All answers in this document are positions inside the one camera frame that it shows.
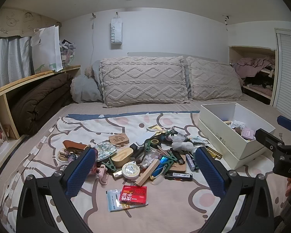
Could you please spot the person's right hand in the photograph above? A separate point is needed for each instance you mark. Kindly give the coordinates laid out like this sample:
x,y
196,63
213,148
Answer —
x,y
289,187

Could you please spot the light grey rolled blanket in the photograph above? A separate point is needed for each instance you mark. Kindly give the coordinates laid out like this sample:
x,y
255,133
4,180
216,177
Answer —
x,y
84,87

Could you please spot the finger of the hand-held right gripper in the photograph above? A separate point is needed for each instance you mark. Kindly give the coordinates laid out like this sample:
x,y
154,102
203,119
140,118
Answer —
x,y
287,123
266,138

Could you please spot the white hanging pouch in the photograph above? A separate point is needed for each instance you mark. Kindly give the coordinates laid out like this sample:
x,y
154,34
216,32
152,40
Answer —
x,y
116,32

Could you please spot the folded brown quilt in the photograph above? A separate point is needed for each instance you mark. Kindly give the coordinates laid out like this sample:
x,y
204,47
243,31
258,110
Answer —
x,y
38,99

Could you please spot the white elastic loop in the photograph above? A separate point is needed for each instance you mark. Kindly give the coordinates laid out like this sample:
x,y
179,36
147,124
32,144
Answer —
x,y
163,129

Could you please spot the beige knit pillow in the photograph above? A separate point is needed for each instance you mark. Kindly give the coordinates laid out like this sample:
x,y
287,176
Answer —
x,y
213,80
143,80

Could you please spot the shiny blue foil packet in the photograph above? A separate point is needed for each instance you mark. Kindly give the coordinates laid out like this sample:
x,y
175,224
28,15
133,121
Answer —
x,y
163,161

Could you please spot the pink card pack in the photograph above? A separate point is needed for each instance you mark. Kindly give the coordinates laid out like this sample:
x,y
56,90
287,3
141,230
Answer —
x,y
247,133

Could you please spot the gold square packet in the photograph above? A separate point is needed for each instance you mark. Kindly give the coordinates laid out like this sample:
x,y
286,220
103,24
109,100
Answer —
x,y
154,128

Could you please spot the oval wooden box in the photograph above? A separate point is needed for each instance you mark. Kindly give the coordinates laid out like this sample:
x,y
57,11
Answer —
x,y
122,155

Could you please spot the wooden bedside shelf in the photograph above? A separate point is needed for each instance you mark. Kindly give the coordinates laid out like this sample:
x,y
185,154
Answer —
x,y
26,77

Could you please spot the metal wall hook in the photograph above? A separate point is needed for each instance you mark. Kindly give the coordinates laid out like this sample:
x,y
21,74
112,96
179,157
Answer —
x,y
226,19
94,16

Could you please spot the round wooden spool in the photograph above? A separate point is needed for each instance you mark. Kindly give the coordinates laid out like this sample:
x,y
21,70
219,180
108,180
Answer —
x,y
61,155

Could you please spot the gold bar packet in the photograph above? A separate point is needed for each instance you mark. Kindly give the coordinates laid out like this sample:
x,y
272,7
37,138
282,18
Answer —
x,y
213,151

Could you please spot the round white tape measure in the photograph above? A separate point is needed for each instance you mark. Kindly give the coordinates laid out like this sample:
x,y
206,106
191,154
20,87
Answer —
x,y
129,170

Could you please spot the round green badge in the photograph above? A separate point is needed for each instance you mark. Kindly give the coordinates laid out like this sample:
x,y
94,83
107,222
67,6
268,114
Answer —
x,y
155,142

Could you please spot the green clip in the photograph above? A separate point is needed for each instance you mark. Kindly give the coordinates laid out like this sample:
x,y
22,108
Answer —
x,y
109,165
171,161

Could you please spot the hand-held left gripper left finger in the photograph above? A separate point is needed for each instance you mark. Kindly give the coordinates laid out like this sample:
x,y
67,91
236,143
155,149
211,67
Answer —
x,y
81,172

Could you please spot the small blue white packet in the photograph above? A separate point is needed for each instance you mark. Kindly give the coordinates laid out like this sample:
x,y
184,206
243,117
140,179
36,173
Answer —
x,y
114,200

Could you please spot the clear container of cards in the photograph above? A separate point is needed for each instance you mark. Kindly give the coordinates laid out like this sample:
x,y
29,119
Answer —
x,y
68,51

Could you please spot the red foil packet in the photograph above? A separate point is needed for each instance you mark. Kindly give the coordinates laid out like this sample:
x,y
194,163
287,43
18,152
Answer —
x,y
133,194

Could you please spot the wooden block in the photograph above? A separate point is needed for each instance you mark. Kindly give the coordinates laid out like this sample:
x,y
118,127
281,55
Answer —
x,y
148,172

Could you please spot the white floral cloth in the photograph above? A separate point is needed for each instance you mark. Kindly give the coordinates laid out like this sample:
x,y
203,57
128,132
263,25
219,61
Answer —
x,y
237,123

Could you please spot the pink clip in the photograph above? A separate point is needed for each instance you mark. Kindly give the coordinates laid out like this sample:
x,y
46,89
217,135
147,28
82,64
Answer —
x,y
103,174

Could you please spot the white louvered door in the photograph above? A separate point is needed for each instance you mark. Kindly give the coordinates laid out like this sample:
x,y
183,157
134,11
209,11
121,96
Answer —
x,y
288,77

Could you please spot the floral fabric pouch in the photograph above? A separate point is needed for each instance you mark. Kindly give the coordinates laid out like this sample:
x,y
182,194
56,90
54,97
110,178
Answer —
x,y
104,149

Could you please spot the brown leather case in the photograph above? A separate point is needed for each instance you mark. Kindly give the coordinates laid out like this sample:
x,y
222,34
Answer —
x,y
74,145

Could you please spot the white tote bag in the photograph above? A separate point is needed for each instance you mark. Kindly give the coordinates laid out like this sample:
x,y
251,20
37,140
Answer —
x,y
47,48

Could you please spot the pile of pink clothes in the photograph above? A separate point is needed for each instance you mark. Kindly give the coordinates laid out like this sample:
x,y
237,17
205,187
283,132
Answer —
x,y
252,66

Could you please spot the beige doodle valance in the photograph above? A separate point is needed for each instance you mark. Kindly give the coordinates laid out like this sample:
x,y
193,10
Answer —
x,y
14,21

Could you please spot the pile of dark clothes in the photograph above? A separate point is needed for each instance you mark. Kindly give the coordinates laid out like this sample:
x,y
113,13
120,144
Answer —
x,y
258,81

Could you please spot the printed cartoon blanket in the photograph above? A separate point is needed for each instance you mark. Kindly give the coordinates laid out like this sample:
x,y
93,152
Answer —
x,y
75,126

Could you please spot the grey curtain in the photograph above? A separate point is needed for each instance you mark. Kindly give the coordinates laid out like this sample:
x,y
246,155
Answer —
x,y
9,60

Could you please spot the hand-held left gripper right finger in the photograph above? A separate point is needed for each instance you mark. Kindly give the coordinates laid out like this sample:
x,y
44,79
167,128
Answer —
x,y
209,172

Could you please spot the engraved wooden tag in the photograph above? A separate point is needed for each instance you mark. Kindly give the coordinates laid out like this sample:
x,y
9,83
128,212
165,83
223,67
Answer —
x,y
118,138

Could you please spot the flat wooden board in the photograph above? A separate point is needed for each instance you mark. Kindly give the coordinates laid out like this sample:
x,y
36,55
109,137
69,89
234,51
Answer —
x,y
179,168

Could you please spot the blue printed battery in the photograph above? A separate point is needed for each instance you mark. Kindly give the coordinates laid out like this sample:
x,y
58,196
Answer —
x,y
191,162

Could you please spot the white cardboard box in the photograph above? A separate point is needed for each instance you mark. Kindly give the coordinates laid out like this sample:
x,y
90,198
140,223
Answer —
x,y
220,112

